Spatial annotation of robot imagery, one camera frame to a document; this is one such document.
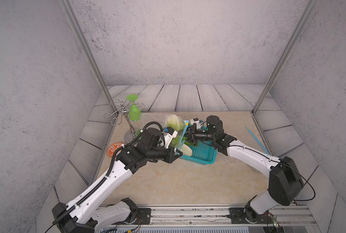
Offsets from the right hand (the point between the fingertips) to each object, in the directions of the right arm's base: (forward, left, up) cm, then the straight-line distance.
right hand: (177, 133), depth 71 cm
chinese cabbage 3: (-4, 0, -1) cm, 4 cm away
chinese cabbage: (+7, +1, 0) cm, 7 cm away
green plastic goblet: (+26, +29, -11) cm, 41 cm away
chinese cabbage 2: (+4, -5, -23) cm, 24 cm away
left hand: (-11, -3, -2) cm, 11 cm away
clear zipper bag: (+3, -4, +3) cm, 6 cm away
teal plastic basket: (+6, -17, -29) cm, 34 cm away
